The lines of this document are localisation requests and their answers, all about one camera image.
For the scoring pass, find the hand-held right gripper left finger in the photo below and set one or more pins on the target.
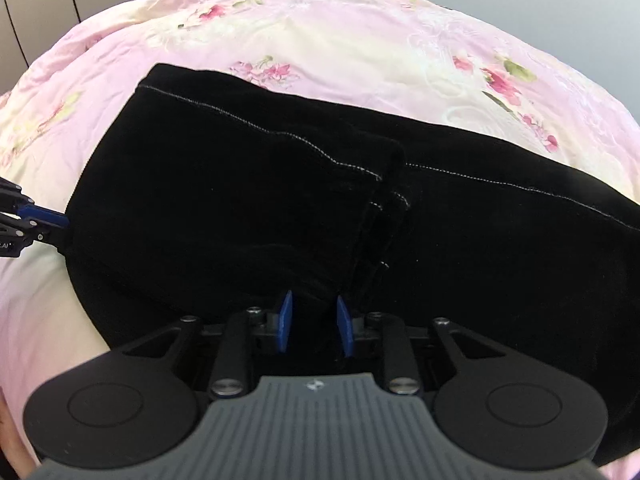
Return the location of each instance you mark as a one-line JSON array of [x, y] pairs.
[[285, 322]]

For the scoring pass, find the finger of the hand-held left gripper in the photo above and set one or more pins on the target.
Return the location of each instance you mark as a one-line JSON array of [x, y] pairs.
[[45, 216], [35, 236]]

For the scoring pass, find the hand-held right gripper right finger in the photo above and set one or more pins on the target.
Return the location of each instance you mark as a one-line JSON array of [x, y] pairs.
[[345, 327]]

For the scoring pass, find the black pants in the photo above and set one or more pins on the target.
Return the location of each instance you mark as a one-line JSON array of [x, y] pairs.
[[200, 185]]

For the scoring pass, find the beige wardrobe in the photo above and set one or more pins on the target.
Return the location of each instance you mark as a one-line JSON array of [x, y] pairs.
[[50, 0]]

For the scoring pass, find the pink floral blanket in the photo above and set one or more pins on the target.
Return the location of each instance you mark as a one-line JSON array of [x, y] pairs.
[[350, 35]]

